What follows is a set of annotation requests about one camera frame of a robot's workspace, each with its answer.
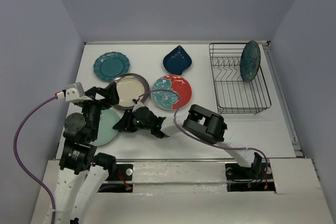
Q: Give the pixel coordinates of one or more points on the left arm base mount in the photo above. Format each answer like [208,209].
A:
[120,181]

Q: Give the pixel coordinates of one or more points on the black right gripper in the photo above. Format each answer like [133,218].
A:
[125,122]

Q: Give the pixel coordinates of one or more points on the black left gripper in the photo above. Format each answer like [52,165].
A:
[111,93]

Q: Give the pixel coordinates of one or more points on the light green round plate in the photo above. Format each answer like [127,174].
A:
[106,133]

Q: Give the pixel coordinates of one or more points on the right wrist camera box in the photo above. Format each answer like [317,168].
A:
[137,104]

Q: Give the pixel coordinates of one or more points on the dark teal round plate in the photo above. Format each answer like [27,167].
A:
[250,61]

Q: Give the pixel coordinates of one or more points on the navy leaf shaped dish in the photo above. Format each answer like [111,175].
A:
[177,61]

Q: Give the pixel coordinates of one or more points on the teal scalloped plate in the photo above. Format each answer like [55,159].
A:
[111,65]

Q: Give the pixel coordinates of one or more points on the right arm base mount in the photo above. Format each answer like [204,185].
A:
[241,179]

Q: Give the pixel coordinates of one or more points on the red teal floral plate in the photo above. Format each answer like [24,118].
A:
[170,92]

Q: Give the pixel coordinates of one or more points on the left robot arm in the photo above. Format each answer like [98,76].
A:
[81,169]

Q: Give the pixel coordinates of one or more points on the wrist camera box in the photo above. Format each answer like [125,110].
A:
[137,104]
[72,93]

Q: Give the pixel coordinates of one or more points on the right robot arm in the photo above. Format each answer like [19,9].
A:
[202,125]

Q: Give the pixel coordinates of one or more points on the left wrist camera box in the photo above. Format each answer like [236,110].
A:
[72,93]

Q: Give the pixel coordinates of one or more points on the black wire dish rack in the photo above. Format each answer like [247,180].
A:
[232,94]

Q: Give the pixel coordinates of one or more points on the silver rimmed cream plate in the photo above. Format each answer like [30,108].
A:
[129,87]

